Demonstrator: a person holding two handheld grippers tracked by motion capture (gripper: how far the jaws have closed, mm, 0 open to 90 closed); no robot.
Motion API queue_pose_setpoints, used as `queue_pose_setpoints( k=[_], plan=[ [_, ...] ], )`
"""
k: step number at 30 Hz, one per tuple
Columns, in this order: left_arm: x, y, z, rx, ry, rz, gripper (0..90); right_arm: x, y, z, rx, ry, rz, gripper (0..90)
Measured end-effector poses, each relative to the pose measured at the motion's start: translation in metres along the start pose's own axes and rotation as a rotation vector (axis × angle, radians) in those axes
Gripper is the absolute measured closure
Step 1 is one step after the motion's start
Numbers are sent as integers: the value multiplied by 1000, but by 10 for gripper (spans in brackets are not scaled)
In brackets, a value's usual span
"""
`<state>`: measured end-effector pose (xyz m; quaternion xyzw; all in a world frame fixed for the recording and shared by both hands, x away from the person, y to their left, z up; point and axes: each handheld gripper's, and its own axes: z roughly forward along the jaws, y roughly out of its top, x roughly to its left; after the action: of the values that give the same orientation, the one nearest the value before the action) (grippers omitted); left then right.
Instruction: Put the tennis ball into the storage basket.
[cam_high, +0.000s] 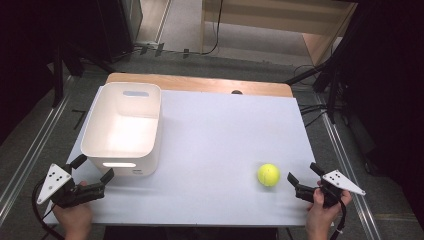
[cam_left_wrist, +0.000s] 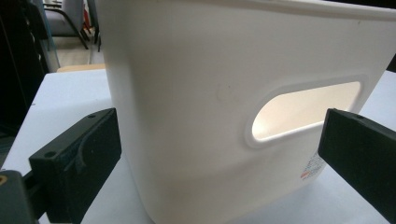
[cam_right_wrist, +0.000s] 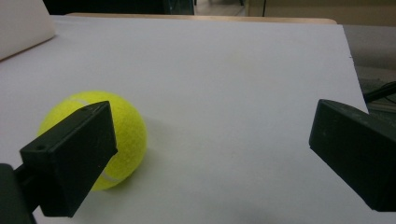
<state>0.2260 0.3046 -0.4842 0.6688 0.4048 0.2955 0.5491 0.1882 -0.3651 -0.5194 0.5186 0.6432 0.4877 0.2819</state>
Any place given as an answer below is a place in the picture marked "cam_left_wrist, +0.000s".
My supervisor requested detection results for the white plastic storage bin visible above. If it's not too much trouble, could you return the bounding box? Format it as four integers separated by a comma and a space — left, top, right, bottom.
95, 0, 396, 224

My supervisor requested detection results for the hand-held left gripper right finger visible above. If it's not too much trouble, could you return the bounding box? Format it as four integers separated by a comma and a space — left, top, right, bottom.
317, 107, 396, 224

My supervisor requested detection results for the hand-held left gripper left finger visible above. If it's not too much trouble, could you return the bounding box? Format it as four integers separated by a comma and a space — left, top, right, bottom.
28, 107, 122, 224

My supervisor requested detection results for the grey chair with black legs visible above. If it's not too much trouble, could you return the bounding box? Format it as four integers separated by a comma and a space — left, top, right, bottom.
42, 0, 101, 50

